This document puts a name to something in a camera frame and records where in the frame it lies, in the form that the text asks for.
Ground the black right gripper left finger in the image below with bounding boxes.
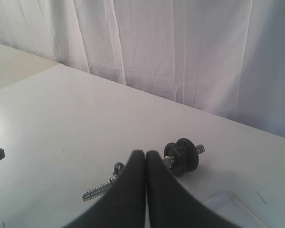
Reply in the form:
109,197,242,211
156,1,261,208
65,150,146,228

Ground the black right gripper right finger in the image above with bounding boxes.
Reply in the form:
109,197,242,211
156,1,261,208
146,151,230,228

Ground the chrome threaded dumbbell bar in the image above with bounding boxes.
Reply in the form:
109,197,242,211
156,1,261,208
81,144,205,202

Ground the white plastic tray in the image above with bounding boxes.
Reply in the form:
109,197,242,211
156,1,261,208
203,190,285,228

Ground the white backdrop curtain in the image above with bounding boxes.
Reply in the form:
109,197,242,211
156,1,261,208
0,0,285,138

